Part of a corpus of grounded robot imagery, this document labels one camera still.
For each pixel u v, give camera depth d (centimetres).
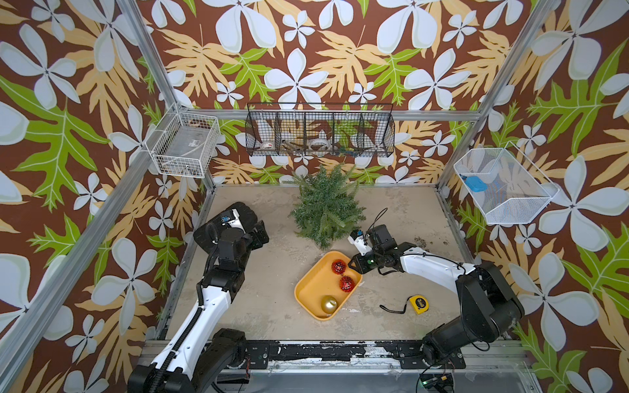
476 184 85
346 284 84
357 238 82
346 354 75
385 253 71
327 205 78
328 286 88
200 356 56
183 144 86
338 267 88
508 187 81
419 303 82
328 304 80
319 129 96
